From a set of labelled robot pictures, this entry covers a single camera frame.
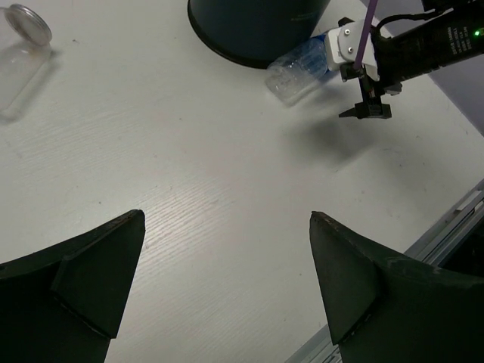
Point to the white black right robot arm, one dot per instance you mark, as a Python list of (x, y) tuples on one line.
[(405, 46)]

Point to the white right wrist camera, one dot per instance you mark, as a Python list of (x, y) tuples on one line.
[(342, 44)]

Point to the clear bottle blue wrap label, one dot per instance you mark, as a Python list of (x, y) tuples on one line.
[(299, 72)]

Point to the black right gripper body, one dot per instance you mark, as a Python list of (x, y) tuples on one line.
[(372, 91)]

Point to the dark blue gold-rimmed bin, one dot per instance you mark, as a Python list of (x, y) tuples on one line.
[(254, 33)]

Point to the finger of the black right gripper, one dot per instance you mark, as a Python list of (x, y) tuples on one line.
[(364, 110)]

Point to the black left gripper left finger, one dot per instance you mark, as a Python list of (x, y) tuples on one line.
[(65, 303)]

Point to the crushed clear bottle white cap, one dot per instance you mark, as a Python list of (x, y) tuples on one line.
[(25, 59)]

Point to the aluminium table edge rail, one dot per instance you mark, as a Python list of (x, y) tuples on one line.
[(455, 243)]

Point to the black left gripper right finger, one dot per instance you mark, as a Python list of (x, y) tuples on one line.
[(383, 306)]

